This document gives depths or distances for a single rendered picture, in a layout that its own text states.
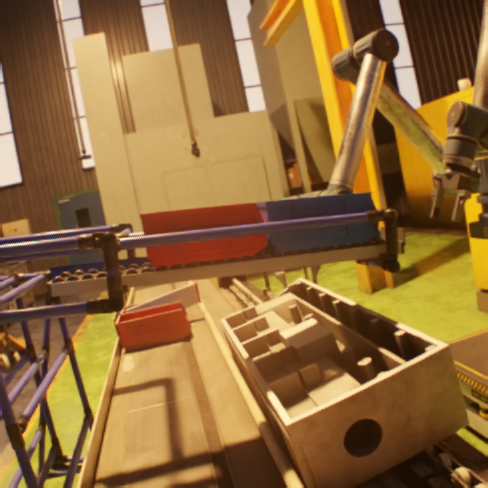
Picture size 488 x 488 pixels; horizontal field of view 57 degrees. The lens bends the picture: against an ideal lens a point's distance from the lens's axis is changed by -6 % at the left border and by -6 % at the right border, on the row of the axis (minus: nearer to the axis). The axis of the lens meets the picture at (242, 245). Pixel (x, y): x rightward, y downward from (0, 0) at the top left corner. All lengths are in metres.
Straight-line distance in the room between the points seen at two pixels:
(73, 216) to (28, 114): 2.51
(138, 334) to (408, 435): 1.56
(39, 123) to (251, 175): 5.60
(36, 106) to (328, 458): 10.87
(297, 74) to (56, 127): 5.41
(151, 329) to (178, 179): 5.16
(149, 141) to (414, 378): 6.70
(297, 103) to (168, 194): 3.25
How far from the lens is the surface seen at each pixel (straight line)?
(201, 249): 1.16
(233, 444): 1.30
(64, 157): 11.13
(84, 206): 10.93
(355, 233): 1.26
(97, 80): 7.57
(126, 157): 7.31
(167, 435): 1.43
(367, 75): 2.15
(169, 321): 2.30
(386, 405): 0.98
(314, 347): 1.25
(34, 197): 11.21
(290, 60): 9.34
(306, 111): 9.29
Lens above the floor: 1.37
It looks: 6 degrees down
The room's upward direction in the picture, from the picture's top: 11 degrees counter-clockwise
